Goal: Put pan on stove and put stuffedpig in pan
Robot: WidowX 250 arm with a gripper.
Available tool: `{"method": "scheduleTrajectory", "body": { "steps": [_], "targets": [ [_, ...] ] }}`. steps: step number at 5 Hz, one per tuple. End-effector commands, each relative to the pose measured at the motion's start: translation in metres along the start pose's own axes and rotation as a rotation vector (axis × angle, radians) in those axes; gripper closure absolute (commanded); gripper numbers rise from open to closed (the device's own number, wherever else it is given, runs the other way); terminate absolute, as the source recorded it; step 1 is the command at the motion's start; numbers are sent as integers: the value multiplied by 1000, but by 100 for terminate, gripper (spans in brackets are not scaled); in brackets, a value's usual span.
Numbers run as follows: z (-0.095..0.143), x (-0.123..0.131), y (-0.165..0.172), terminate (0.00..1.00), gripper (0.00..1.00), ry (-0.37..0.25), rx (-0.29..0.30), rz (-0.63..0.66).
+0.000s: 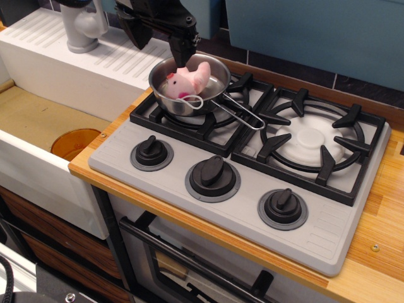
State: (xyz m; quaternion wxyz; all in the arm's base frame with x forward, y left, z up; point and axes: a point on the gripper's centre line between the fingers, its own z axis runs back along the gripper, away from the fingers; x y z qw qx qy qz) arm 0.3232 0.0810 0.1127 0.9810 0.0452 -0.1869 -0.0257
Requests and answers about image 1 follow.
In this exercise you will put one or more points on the wooden drawer front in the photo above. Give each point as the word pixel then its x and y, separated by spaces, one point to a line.
pixel 84 260

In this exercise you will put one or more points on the toy oven door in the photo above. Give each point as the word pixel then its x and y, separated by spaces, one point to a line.
pixel 176 283

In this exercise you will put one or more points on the white toy sink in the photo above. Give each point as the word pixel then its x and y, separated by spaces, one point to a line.
pixel 47 91

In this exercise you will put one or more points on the black middle stove knob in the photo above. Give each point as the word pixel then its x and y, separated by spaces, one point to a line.
pixel 213 180

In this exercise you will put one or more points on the black oven door handle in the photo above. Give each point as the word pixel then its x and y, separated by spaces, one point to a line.
pixel 140 229

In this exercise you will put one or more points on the grey toy stove top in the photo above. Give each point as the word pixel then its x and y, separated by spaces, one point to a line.
pixel 321 243

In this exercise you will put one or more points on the stainless steel pan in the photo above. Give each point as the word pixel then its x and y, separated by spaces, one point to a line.
pixel 214 95

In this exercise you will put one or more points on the black left stove knob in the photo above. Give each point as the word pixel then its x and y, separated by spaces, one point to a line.
pixel 151 155

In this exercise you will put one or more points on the black right stove knob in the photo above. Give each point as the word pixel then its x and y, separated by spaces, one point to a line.
pixel 283 209

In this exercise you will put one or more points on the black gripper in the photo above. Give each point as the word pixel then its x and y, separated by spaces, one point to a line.
pixel 138 18

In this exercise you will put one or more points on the pink stuffed pig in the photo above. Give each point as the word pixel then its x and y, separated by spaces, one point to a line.
pixel 186 86

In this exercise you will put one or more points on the orange plastic plate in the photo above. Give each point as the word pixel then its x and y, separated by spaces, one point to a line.
pixel 70 144

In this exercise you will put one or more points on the grey toy faucet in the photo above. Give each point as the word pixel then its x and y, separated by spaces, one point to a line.
pixel 84 23

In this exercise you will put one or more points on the black stove knob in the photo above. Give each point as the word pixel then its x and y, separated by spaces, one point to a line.
pixel 283 209
pixel 213 180
pixel 151 155

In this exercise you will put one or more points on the black right burner grate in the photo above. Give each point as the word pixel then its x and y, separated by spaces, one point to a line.
pixel 318 145

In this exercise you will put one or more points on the black left burner grate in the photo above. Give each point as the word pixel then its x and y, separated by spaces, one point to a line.
pixel 215 132

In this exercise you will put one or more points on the black burner grate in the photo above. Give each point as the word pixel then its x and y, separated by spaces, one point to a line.
pixel 215 132
pixel 318 145

